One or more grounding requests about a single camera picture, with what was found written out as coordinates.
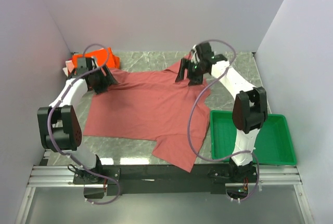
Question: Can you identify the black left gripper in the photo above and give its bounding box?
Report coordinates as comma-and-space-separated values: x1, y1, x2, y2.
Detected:
89, 65, 118, 96

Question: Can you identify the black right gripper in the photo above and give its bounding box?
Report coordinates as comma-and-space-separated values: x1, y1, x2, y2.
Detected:
174, 58, 207, 87

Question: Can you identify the dusty pink t shirt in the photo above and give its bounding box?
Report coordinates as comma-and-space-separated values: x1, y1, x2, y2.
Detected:
83, 62, 210, 172

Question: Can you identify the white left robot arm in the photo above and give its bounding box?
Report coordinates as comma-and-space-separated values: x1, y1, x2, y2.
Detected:
37, 57, 118, 183

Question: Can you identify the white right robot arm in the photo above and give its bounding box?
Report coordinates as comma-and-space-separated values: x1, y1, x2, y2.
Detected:
175, 40, 268, 182

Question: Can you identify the folded orange t shirt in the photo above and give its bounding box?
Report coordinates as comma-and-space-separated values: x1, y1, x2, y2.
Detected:
85, 47, 121, 69

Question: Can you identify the folded pale pink shirt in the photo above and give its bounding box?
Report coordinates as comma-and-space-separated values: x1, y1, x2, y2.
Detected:
62, 60, 75, 77

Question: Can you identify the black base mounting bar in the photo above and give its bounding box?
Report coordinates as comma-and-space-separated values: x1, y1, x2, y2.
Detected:
73, 163, 258, 199

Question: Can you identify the green plastic tray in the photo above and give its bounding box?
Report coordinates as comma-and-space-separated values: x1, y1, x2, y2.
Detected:
210, 110, 297, 166

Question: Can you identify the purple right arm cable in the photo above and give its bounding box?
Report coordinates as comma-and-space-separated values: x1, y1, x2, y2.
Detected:
187, 39, 261, 202

